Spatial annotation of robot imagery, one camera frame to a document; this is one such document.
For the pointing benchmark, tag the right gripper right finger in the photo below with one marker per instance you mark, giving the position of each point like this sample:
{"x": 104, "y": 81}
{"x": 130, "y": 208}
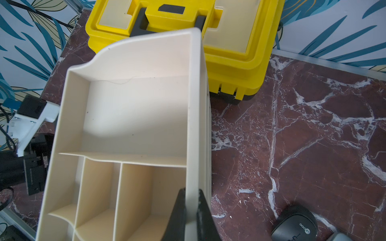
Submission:
{"x": 206, "y": 229}

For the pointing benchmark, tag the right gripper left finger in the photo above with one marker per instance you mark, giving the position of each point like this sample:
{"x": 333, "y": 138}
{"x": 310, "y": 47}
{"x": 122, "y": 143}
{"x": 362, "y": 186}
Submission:
{"x": 175, "y": 230}

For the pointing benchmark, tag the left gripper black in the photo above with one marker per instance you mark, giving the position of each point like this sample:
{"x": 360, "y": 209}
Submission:
{"x": 32, "y": 168}

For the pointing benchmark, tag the black computer mouse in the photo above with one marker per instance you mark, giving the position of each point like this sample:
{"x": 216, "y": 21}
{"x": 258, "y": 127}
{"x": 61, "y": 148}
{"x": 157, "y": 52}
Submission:
{"x": 296, "y": 223}

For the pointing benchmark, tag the beige drawer organizer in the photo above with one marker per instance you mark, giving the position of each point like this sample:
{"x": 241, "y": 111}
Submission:
{"x": 134, "y": 128}

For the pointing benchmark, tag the white computer mouse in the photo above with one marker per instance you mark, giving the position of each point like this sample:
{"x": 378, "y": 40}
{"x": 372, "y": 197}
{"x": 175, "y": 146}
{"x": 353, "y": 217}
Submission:
{"x": 339, "y": 237}

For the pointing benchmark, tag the yellow black toolbox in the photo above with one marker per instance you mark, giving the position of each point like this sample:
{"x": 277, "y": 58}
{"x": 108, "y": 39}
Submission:
{"x": 238, "y": 36}

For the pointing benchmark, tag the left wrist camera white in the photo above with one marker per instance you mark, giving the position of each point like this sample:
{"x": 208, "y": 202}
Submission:
{"x": 31, "y": 114}

